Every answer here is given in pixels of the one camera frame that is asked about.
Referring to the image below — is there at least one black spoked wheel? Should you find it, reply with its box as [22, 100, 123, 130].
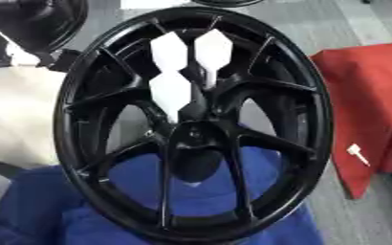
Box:
[52, 6, 336, 245]

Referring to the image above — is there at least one white pin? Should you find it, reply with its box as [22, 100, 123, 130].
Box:
[344, 143, 374, 167]

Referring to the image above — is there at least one black round wheel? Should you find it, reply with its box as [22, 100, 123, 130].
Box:
[0, 0, 91, 68]

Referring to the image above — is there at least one red draped side table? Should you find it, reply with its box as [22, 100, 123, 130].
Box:
[308, 41, 392, 200]

